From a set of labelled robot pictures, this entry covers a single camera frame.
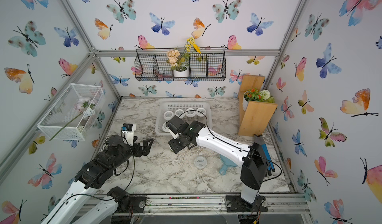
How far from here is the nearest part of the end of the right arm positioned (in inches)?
21.3

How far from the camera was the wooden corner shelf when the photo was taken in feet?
2.65

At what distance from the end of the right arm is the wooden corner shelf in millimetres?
385
